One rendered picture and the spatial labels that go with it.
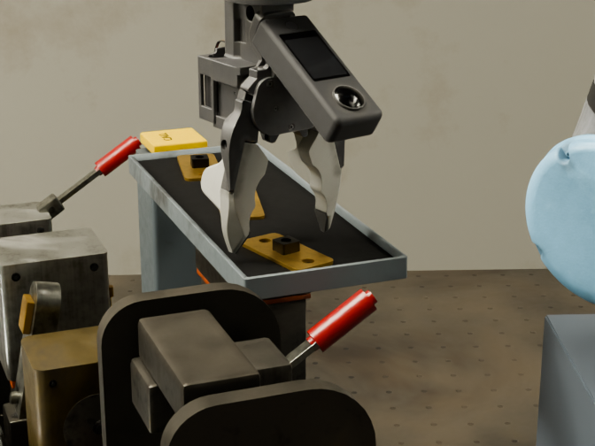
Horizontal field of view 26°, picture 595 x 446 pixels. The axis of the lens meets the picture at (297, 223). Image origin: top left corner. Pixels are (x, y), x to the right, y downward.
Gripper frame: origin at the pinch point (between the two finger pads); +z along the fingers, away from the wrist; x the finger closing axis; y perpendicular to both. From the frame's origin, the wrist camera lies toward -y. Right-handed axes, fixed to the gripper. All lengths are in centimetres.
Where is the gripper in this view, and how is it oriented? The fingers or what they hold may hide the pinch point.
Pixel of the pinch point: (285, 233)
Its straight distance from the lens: 104.3
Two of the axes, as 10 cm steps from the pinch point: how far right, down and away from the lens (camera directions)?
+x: -8.1, 1.9, -5.6
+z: 0.0, 9.5, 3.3
